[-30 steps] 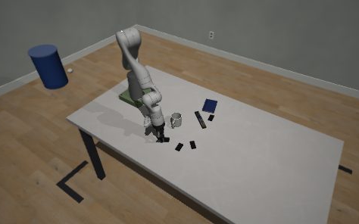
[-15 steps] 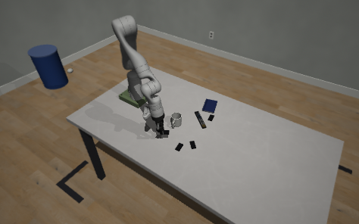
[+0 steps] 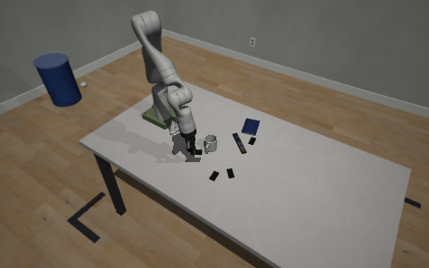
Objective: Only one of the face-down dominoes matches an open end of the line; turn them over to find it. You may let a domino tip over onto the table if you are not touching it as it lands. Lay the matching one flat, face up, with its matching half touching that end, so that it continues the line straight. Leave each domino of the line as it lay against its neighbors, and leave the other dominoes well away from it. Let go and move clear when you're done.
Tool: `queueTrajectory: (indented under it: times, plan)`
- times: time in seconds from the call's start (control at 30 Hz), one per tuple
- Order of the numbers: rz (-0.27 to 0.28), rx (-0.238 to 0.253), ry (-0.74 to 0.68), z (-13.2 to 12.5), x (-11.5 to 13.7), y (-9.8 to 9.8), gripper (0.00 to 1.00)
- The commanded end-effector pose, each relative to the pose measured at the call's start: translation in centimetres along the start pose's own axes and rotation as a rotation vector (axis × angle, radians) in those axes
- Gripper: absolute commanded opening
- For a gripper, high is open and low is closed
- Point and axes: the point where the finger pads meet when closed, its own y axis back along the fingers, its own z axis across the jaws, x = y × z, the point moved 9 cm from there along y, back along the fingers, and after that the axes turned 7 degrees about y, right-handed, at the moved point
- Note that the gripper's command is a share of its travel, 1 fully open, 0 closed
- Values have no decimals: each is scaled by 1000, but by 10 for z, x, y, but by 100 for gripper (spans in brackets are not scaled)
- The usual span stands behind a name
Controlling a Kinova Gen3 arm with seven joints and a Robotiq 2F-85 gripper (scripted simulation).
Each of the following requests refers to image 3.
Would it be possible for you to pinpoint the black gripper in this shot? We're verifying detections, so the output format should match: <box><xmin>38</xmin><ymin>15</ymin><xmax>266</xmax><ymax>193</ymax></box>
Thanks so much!
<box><xmin>180</xmin><ymin>129</ymin><xmax>196</xmax><ymax>156</ymax></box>

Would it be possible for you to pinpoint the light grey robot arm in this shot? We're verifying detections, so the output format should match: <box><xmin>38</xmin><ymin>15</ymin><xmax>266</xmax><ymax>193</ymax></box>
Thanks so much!
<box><xmin>130</xmin><ymin>10</ymin><xmax>195</xmax><ymax>136</ymax></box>

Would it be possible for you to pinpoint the dark blue book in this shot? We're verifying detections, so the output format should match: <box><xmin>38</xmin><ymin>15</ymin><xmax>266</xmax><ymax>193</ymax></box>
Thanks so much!
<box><xmin>242</xmin><ymin>119</ymin><xmax>260</xmax><ymax>136</ymax></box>

